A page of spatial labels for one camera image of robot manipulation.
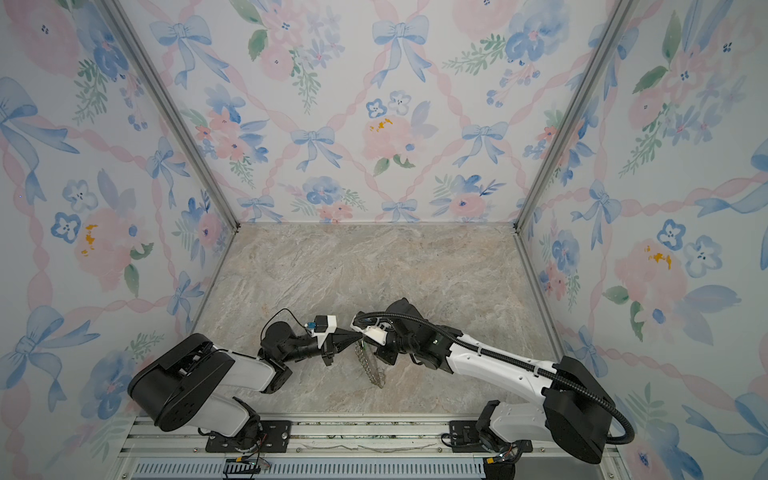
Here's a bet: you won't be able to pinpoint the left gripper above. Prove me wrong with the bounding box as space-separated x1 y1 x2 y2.
281 329 361 369

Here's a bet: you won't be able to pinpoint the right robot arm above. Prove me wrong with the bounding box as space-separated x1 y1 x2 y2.
352 299 615 464

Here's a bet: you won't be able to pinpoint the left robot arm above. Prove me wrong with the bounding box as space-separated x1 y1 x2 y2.
127 315 363 445

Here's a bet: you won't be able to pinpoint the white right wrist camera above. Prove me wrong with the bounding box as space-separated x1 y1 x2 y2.
351 312 394 337

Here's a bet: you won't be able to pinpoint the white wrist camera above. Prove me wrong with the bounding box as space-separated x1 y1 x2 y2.
351 312 394 337
305 315 338 349

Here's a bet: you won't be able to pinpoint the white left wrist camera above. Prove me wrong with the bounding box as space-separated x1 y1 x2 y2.
305 315 338 349

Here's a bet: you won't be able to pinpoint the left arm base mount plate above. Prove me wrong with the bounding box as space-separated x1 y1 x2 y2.
205 397 293 454

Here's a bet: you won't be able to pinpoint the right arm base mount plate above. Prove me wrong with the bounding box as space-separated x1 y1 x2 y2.
441 400 533 455

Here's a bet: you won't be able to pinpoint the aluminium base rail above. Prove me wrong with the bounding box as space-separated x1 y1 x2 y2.
107 414 628 479

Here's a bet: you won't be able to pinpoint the aluminium corner post left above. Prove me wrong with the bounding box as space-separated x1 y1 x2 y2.
95 1 240 231

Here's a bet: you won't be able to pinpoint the aluminium corner post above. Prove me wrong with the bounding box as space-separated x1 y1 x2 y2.
95 1 240 231
514 0 636 236

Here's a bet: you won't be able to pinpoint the aluminium corner post right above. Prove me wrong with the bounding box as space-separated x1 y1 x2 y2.
514 0 636 236

